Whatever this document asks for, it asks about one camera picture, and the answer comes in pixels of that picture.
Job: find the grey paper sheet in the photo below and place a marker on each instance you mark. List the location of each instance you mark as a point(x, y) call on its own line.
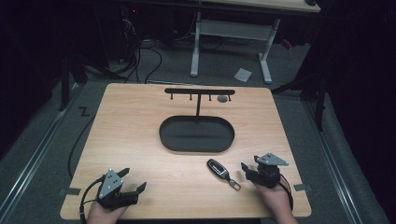
point(243, 75)

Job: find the metal floor rail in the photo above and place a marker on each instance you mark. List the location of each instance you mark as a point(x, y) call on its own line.
point(333, 161)
point(34, 155)

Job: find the person's right hand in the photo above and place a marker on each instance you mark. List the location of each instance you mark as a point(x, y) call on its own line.
point(275, 199)

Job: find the black car key fob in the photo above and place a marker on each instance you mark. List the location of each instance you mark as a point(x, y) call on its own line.
point(219, 170)

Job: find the black metal stand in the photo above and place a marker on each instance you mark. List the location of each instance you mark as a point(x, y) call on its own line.
point(65, 84)
point(319, 96)

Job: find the black key rack with tray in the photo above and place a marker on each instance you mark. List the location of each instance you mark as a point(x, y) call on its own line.
point(196, 133)

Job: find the grey tape piece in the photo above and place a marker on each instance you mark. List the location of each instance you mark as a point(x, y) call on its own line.
point(71, 191)
point(302, 187)

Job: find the white-legged desk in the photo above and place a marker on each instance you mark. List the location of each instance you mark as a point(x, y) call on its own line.
point(233, 29)

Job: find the grey round disc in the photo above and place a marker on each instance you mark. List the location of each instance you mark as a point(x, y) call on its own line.
point(222, 99)

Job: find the person's left hand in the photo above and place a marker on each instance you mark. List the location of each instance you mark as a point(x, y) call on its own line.
point(104, 214)

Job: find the black zigzag tape mark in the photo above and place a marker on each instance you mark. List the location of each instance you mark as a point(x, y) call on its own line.
point(84, 111)

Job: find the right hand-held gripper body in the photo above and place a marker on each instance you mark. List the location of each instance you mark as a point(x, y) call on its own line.
point(267, 172)

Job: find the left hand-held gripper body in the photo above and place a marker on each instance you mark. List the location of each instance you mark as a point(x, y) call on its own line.
point(111, 186)

